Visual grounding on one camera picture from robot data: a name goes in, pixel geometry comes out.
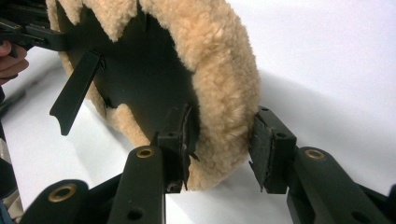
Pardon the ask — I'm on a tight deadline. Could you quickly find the tan fleece cover black backing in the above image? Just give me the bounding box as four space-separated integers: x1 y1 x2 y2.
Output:
46 0 262 191

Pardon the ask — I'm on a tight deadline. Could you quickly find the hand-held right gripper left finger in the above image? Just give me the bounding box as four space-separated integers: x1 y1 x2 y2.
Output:
106 104 200 224

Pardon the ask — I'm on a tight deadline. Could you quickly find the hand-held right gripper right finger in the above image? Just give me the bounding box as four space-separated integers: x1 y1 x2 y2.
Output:
248 105 391 224

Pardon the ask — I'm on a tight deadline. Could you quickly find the white table mat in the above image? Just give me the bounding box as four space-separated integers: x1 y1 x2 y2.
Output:
0 0 396 224

